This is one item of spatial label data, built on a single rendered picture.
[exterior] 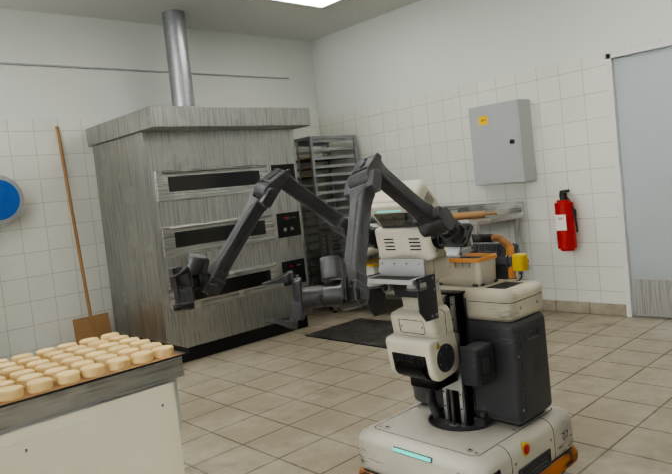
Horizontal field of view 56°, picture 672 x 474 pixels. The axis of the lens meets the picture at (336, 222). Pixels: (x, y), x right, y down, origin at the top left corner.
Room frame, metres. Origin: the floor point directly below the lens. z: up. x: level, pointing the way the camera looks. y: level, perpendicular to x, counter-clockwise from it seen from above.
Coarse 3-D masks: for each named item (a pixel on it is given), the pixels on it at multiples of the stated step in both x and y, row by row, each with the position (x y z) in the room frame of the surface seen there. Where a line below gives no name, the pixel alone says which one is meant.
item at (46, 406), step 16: (144, 368) 1.47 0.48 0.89; (160, 368) 1.50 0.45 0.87; (176, 368) 1.53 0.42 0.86; (96, 384) 1.40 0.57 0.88; (112, 384) 1.42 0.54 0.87; (128, 384) 1.44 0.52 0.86; (144, 384) 1.47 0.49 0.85; (32, 400) 1.31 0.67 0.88; (48, 400) 1.33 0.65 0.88; (64, 400) 1.35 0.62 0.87; (80, 400) 1.37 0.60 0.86; (96, 400) 1.39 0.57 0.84; (0, 416) 1.26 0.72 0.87; (16, 416) 1.28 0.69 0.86; (32, 416) 1.30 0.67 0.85; (48, 416) 1.32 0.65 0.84
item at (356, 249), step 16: (352, 192) 1.85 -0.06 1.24; (368, 192) 1.83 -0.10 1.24; (352, 208) 1.81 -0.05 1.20; (368, 208) 1.82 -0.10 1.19; (352, 224) 1.77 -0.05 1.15; (368, 224) 1.79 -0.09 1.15; (352, 240) 1.74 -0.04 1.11; (368, 240) 1.77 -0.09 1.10; (352, 256) 1.71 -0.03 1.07; (352, 272) 1.67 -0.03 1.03; (368, 288) 1.68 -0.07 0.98; (352, 304) 1.64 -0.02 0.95
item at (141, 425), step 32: (160, 384) 1.48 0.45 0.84; (64, 416) 1.34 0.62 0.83; (96, 416) 1.38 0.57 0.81; (128, 416) 1.43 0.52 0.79; (160, 416) 1.48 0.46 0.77; (0, 448) 1.25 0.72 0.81; (32, 448) 1.29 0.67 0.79; (64, 448) 1.33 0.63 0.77; (96, 448) 1.37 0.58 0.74; (128, 448) 1.42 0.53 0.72; (160, 448) 1.47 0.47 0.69
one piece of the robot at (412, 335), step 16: (384, 240) 2.41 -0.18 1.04; (400, 240) 2.35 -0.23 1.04; (416, 240) 2.29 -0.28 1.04; (432, 240) 2.25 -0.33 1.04; (384, 256) 2.42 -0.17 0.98; (400, 256) 2.36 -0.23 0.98; (416, 256) 2.31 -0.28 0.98; (432, 256) 2.26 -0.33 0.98; (432, 272) 2.33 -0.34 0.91; (448, 272) 2.39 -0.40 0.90; (416, 304) 2.36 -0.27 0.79; (400, 320) 2.39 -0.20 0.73; (416, 320) 2.33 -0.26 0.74; (432, 320) 2.28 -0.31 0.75; (448, 320) 2.33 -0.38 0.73; (400, 336) 2.38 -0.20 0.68; (416, 336) 2.34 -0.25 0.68; (432, 336) 2.29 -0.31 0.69; (448, 336) 2.32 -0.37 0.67; (400, 352) 2.36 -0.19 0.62; (416, 352) 2.29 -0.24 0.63; (432, 352) 2.25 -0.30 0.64; (448, 352) 2.31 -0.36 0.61; (432, 368) 2.26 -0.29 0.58; (448, 368) 2.30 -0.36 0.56
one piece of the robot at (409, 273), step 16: (384, 272) 2.40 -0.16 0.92; (400, 272) 2.34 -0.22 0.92; (416, 272) 2.28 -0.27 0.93; (384, 288) 2.43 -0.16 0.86; (400, 288) 2.36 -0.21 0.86; (416, 288) 2.20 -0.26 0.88; (432, 288) 2.25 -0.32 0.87; (368, 304) 2.38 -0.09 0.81; (384, 304) 2.44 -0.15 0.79; (432, 304) 2.24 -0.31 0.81
